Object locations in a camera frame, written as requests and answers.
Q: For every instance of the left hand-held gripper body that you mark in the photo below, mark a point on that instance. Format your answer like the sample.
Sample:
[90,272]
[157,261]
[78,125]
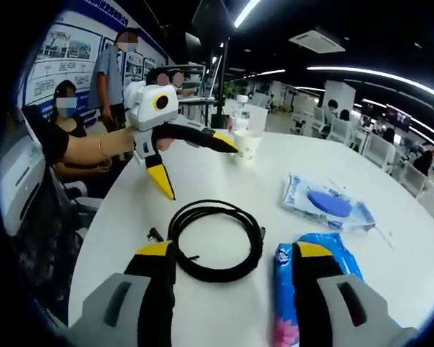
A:
[152,108]

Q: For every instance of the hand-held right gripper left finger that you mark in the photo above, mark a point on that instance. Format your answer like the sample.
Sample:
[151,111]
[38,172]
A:
[126,311]

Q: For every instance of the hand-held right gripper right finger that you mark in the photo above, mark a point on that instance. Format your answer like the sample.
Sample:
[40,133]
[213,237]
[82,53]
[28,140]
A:
[358,311]

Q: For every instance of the clear water bottle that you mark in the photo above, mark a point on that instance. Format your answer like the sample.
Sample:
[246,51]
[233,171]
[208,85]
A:
[240,115]

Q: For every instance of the white paper cup green print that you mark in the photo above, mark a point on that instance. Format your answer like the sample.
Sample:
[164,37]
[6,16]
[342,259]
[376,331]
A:
[247,152]

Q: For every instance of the clear plastic cup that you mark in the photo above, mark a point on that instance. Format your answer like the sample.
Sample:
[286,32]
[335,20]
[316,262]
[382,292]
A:
[258,119]

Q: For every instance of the blue tissue pack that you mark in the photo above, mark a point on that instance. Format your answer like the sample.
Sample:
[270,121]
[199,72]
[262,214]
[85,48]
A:
[284,289]

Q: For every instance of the wet wipes pack blue lid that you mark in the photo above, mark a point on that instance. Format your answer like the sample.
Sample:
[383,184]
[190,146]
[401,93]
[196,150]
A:
[325,202]

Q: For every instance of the person's left hand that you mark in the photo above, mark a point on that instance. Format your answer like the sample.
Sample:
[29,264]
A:
[164,144]

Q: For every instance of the black stand pole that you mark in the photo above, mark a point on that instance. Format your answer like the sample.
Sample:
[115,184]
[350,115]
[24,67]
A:
[220,121]

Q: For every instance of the open laptop on stand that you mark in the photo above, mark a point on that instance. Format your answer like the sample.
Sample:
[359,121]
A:
[206,81]

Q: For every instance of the white table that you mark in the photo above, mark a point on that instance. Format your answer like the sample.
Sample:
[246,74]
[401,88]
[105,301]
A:
[217,180]

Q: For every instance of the black mesh office chair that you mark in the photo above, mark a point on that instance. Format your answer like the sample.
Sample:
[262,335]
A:
[47,235]

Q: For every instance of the long ceiling light strip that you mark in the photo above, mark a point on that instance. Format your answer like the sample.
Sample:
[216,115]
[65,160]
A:
[246,13]
[329,68]

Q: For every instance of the white chest-worn device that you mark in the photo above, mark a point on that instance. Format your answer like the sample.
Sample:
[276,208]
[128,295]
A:
[18,162]

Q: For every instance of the row of white office chairs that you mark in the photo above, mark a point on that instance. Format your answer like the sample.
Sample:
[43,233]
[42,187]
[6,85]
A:
[341,128]

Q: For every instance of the ceiling air vent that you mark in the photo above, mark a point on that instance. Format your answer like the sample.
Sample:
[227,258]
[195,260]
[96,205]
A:
[316,41]

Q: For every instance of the hanging screen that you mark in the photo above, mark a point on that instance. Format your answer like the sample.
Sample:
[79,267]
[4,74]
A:
[398,115]

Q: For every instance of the blue white wall poster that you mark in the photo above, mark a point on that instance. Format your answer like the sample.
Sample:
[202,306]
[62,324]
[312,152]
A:
[58,54]

